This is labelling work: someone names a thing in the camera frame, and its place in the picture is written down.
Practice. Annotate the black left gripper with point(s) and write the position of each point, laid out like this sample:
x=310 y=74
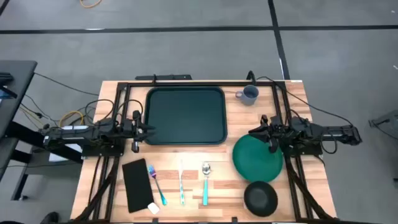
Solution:
x=135 y=132

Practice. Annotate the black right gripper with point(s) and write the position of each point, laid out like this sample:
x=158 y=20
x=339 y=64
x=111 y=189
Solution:
x=273 y=133

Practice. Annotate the green round plate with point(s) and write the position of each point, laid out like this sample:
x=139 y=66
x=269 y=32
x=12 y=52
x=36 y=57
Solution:
x=255 y=161

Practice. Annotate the black cloth napkin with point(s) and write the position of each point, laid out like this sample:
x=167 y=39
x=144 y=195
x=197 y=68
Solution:
x=136 y=186

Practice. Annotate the black bowl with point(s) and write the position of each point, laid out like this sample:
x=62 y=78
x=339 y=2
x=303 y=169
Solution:
x=260 y=199

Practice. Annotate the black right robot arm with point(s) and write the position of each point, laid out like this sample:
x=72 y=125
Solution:
x=326 y=132

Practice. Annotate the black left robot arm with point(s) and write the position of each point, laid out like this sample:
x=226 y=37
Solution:
x=77 y=133

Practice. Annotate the dark green plastic tray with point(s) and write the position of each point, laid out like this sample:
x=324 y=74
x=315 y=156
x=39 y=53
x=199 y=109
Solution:
x=186 y=115

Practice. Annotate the grey mug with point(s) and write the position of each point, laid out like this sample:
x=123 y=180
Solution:
x=250 y=96

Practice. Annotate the black flat bar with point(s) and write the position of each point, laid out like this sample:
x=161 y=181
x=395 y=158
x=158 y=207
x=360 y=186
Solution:
x=174 y=77

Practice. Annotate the grey stand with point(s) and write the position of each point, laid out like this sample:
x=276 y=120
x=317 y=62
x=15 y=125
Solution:
x=388 y=123

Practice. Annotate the black desk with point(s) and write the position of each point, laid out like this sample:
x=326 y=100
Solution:
x=15 y=93

